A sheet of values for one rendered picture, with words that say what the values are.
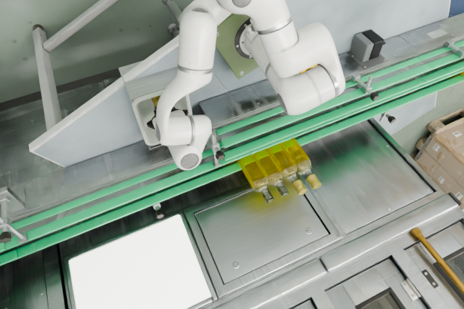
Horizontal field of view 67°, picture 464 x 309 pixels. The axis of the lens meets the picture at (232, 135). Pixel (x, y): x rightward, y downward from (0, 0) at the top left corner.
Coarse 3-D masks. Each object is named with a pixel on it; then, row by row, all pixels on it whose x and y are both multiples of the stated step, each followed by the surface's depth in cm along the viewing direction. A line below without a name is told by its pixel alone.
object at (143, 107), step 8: (144, 96) 102; (152, 96) 103; (184, 96) 110; (136, 104) 103; (144, 104) 114; (152, 104) 115; (176, 104) 120; (184, 104) 115; (136, 112) 105; (144, 112) 116; (152, 112) 118; (144, 120) 119; (144, 128) 114; (152, 128) 122; (144, 136) 114; (152, 136) 120; (152, 144) 118
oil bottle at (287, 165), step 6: (270, 150) 127; (276, 150) 127; (282, 150) 127; (276, 156) 125; (282, 156) 125; (288, 156) 125; (282, 162) 123; (288, 162) 123; (294, 162) 123; (282, 168) 122; (288, 168) 122; (294, 168) 122; (288, 174) 121; (294, 174) 122
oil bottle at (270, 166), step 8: (256, 152) 126; (264, 152) 126; (264, 160) 124; (272, 160) 124; (264, 168) 122; (272, 168) 122; (280, 168) 122; (272, 176) 120; (280, 176) 120; (272, 184) 121
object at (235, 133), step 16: (448, 48) 143; (400, 64) 138; (416, 64) 138; (432, 64) 137; (384, 80) 132; (400, 80) 132; (352, 96) 128; (272, 112) 124; (304, 112) 123; (224, 128) 120; (240, 128) 120; (256, 128) 119; (272, 128) 119; (224, 144) 116
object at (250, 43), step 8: (248, 32) 101; (256, 32) 101; (240, 40) 104; (248, 40) 103; (256, 40) 100; (248, 48) 104; (256, 48) 99; (256, 56) 100; (264, 56) 96; (264, 64) 96; (264, 72) 97
